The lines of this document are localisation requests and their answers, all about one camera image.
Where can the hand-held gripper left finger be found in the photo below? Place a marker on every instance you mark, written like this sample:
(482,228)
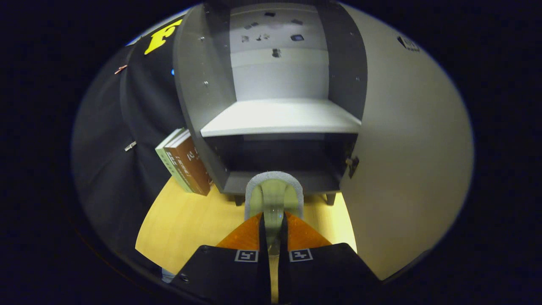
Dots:
(264,275)

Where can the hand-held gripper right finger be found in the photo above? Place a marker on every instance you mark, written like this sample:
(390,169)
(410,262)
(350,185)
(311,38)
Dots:
(283,275)

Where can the pale green foam-rimmed object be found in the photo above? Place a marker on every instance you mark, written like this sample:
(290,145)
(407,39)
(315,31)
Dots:
(273,195)

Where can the brown book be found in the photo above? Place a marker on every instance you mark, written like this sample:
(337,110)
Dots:
(190,165)

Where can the white cabinet shelf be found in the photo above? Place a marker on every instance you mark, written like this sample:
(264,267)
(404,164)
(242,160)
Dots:
(279,116)

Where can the silver clip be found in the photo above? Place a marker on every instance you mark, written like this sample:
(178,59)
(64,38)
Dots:
(130,146)

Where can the dark grey cabinet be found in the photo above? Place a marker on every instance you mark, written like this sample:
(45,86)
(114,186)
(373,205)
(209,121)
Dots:
(199,84)

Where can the black backdrop cloth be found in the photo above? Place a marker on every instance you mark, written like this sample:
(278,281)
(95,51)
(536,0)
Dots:
(106,148)

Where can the copper clip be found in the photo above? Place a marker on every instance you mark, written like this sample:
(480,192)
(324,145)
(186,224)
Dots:
(120,69)

